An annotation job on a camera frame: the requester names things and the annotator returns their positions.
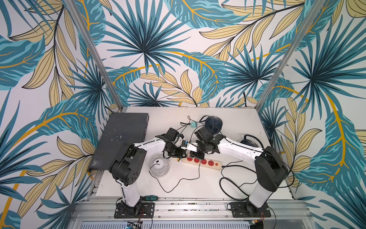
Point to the dark grey board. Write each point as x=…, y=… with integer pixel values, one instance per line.
x=120, y=128

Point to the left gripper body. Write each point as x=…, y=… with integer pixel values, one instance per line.
x=172, y=151

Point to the green handled screwdriver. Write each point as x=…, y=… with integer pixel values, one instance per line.
x=149, y=198

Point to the navy desk fan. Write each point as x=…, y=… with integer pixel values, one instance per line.
x=252, y=141
x=212, y=123

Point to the aluminium rail frame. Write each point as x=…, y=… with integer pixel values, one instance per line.
x=185, y=213

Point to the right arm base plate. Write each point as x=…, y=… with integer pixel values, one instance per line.
x=248, y=210

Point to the beige red power strip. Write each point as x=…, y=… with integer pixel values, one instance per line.
x=206, y=163

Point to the white desk fan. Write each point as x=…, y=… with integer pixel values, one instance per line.
x=158, y=165

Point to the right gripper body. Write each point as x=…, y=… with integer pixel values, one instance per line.
x=198, y=148

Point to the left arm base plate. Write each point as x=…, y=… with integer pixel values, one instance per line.
x=144, y=210

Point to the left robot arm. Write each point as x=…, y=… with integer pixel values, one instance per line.
x=129, y=160

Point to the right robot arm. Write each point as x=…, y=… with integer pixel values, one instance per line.
x=271, y=171

